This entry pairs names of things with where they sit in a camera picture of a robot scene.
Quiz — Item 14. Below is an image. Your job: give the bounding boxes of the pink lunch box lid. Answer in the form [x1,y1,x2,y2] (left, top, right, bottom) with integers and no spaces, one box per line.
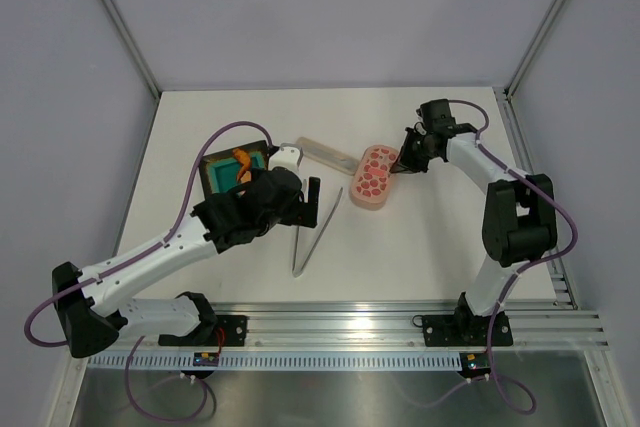
[348,145,399,201]

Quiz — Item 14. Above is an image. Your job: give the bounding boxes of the pink lunch box base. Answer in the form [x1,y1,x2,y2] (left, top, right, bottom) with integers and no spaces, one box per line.
[347,145,399,212]

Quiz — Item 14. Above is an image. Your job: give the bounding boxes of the metal tongs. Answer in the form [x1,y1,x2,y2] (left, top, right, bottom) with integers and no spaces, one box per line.
[291,187,344,279]

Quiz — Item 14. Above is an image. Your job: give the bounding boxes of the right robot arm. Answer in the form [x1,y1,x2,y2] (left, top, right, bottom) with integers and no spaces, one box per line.
[391,99,558,347]

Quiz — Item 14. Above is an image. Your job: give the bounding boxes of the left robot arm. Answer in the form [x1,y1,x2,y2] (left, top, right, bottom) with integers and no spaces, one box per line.
[52,167,321,358]

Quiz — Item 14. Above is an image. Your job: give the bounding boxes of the black teal food tray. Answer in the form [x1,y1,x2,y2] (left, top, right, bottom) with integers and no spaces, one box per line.
[199,140,269,197]

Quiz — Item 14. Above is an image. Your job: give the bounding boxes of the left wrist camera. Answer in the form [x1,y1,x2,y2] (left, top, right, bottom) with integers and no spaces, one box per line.
[268,143,303,174]

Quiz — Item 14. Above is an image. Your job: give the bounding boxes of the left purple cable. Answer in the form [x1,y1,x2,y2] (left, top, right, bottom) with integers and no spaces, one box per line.
[24,120,276,421]

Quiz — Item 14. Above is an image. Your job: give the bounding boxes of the purple cable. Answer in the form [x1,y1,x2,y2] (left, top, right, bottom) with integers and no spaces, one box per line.
[24,120,276,421]
[399,99,581,413]

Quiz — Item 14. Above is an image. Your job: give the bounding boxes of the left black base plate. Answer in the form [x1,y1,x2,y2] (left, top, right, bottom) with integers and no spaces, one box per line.
[158,315,248,348]

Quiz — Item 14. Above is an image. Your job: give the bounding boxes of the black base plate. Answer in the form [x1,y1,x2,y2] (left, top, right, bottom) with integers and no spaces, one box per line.
[411,312,514,348]
[158,315,248,348]

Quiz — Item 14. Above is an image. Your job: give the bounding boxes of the white slotted cable duct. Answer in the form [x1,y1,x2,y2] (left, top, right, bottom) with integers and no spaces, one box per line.
[88,351,462,372]

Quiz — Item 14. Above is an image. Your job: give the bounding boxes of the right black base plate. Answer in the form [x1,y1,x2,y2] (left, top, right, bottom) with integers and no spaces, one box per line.
[411,312,514,348]

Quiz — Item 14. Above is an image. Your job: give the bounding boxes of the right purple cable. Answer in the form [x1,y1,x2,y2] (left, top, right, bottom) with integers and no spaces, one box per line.
[399,99,581,413]

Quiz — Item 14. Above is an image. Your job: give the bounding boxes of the aluminium mounting rail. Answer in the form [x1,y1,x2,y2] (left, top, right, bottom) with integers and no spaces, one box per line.
[213,301,609,351]

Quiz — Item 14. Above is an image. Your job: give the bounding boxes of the right frame post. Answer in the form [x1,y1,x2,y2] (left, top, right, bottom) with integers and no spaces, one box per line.
[503,0,570,102]

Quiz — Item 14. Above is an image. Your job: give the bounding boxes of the frame post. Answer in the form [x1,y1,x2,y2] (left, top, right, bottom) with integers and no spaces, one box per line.
[503,0,570,102]
[98,0,162,104]

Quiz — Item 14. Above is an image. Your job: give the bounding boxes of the left frame post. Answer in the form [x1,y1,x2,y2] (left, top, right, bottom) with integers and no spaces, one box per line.
[98,0,162,104]

